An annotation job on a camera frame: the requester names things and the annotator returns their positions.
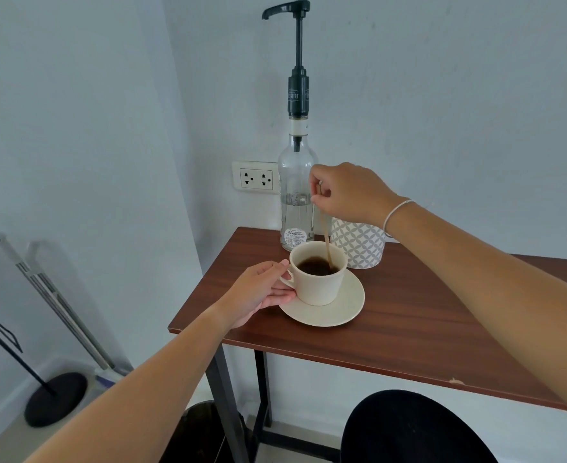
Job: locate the person's left hand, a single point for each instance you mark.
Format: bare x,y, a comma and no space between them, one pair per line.
247,296

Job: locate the person's right hand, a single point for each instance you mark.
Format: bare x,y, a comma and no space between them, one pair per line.
356,192

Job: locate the person's left thumb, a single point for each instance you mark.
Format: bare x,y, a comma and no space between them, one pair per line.
271,266

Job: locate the person's right thumb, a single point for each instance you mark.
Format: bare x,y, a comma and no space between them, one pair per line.
323,204

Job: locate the wooden stir stick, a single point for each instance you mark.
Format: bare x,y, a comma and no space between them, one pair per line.
324,236

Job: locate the cream ceramic cup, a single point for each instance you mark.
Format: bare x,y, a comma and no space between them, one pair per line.
319,286

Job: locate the person's left forearm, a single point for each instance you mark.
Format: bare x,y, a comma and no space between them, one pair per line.
143,395

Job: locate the person's right forearm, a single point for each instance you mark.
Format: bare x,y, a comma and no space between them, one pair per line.
495,303

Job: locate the clear glass bottle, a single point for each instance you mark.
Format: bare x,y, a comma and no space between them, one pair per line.
295,187

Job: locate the black coffee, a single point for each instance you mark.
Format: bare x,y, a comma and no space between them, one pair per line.
312,266

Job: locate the white grey patterned container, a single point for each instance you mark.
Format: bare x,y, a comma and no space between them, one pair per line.
358,245

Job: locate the cream ceramic saucer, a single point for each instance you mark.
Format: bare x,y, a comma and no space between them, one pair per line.
346,306

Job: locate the black pump dispenser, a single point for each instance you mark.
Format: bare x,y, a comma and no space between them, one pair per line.
298,91

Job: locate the black bin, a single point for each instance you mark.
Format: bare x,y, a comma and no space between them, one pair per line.
196,436

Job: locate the white grey mop pole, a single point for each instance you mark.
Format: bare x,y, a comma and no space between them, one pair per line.
47,294
83,318

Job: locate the black round stool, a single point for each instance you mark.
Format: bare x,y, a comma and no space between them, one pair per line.
413,429

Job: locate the black stand with round base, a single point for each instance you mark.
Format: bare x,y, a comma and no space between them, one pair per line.
54,400

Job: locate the white wall socket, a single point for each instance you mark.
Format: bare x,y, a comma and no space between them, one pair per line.
256,177

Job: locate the black metal table frame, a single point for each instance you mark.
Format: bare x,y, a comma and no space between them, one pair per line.
225,395

